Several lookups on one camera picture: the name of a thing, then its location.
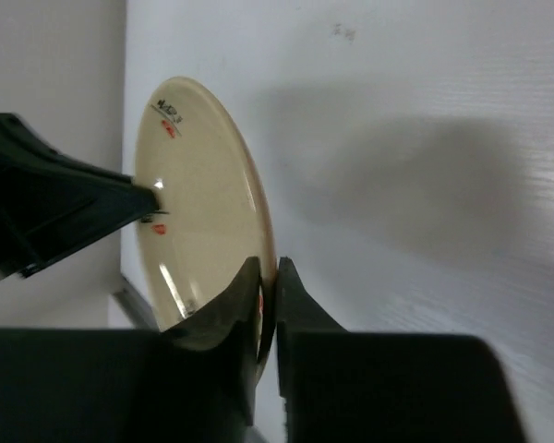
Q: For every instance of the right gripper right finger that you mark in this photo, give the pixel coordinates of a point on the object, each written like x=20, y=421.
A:
x=344, y=386

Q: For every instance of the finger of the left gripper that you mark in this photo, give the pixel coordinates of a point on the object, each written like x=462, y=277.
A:
x=52, y=206

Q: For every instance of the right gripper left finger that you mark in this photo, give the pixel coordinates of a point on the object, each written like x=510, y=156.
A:
x=192, y=383

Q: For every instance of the cream plate with motifs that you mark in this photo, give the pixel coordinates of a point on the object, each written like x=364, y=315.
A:
x=213, y=212

